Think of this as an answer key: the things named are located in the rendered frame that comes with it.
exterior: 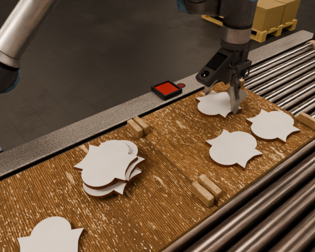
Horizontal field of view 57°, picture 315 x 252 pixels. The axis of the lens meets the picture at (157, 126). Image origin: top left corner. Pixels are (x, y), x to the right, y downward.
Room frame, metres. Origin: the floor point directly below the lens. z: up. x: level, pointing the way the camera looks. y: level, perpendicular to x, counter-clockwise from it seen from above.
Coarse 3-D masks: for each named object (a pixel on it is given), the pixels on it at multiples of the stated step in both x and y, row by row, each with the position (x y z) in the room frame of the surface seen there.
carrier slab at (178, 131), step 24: (192, 96) 0.78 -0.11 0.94; (144, 120) 0.65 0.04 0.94; (168, 120) 0.65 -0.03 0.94; (192, 120) 0.65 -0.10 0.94; (216, 120) 0.65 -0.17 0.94; (240, 120) 0.65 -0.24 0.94; (168, 144) 0.55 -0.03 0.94; (192, 144) 0.55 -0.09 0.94; (264, 144) 0.55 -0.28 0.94; (288, 144) 0.55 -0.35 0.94; (192, 168) 0.47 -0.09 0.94; (216, 168) 0.47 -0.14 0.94; (240, 168) 0.47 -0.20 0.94; (264, 168) 0.47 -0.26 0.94
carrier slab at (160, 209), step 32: (64, 160) 0.50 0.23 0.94; (160, 160) 0.50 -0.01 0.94; (0, 192) 0.40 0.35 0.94; (32, 192) 0.40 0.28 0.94; (64, 192) 0.40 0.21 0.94; (128, 192) 0.40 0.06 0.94; (160, 192) 0.40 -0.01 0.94; (192, 192) 0.40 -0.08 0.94; (0, 224) 0.32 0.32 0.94; (32, 224) 0.32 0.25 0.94; (96, 224) 0.32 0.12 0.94; (128, 224) 0.32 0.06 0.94; (160, 224) 0.32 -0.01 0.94; (192, 224) 0.32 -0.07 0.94
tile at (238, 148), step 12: (228, 132) 0.59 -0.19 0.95; (240, 132) 0.59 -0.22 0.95; (216, 144) 0.54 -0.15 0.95; (228, 144) 0.54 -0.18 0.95; (240, 144) 0.54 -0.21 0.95; (252, 144) 0.54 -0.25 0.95; (216, 156) 0.50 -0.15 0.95; (228, 156) 0.50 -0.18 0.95; (240, 156) 0.50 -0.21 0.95; (252, 156) 0.50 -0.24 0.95
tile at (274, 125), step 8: (264, 112) 0.68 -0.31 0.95; (272, 112) 0.68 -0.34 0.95; (280, 112) 0.68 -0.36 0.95; (248, 120) 0.64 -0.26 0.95; (256, 120) 0.64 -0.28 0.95; (264, 120) 0.64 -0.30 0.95; (272, 120) 0.64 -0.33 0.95; (280, 120) 0.64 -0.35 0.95; (288, 120) 0.64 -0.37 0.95; (256, 128) 0.60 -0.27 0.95; (264, 128) 0.60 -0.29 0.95; (272, 128) 0.60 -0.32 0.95; (280, 128) 0.60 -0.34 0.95; (288, 128) 0.60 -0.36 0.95; (296, 128) 0.60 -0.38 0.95; (256, 136) 0.58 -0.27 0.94; (264, 136) 0.57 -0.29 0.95; (272, 136) 0.57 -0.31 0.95; (280, 136) 0.57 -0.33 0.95
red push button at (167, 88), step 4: (164, 84) 0.86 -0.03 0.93; (168, 84) 0.86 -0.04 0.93; (156, 88) 0.83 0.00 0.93; (160, 88) 0.83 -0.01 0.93; (164, 88) 0.83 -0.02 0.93; (168, 88) 0.83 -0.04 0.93; (172, 88) 0.83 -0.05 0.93; (176, 88) 0.83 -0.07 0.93; (164, 92) 0.81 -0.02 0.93; (168, 92) 0.81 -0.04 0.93
